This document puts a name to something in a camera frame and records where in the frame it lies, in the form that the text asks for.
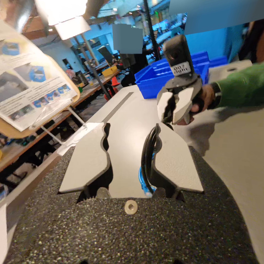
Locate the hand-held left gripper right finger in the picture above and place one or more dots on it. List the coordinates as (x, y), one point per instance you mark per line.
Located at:
(177, 163)

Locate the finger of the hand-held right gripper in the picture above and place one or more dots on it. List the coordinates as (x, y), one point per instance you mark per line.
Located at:
(164, 103)
(183, 103)

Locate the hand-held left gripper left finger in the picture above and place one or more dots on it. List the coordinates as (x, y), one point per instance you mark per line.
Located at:
(86, 163)

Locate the person's right forearm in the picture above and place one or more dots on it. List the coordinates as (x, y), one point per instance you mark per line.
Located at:
(241, 86)

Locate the person's right hand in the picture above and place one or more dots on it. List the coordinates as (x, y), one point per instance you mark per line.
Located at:
(208, 94)

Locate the blue plastic bin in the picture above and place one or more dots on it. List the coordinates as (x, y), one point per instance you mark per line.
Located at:
(156, 82)
(218, 61)

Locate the white document stand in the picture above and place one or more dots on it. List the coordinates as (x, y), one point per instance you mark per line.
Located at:
(66, 142)

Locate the black pole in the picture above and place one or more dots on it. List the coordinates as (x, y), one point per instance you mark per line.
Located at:
(151, 31)

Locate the orange cone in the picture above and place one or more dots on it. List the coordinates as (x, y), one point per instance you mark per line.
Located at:
(115, 81)

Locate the small yellow bin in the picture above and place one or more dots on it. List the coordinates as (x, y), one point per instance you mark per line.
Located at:
(109, 71)

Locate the wooden workbench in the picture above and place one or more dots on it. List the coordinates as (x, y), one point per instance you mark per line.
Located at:
(92, 86)

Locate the printed instruction sheet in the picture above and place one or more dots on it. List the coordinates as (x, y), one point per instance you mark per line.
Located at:
(31, 82)

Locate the white lamp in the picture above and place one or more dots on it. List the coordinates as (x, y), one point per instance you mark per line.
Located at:
(68, 26)

